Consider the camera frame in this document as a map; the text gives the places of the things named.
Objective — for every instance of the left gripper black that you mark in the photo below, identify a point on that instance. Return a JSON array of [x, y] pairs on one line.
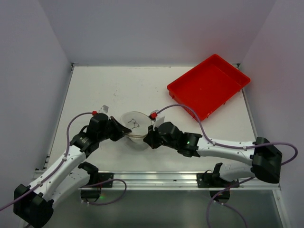
[[114, 129]]

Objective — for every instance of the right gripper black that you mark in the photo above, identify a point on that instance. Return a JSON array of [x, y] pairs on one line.
[[153, 137]]

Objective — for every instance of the white mesh laundry bag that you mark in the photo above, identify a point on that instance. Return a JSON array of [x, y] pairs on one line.
[[138, 123]]

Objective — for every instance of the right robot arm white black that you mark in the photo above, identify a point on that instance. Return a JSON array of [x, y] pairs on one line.
[[260, 159]]

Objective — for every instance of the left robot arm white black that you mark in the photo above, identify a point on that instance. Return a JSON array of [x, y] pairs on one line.
[[35, 203]]

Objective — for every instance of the red plastic tray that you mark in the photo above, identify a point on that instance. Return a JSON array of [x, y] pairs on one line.
[[208, 86]]

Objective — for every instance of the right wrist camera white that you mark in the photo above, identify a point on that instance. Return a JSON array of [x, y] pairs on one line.
[[156, 118]]

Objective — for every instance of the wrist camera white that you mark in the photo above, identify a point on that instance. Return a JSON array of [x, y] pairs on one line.
[[156, 118], [104, 109]]

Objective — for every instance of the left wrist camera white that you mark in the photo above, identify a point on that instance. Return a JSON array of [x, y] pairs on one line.
[[104, 109]]

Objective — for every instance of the aluminium mounting rail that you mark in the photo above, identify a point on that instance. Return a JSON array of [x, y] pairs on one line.
[[174, 180]]

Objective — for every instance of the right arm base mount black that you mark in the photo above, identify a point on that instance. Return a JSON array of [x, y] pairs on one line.
[[211, 179]]

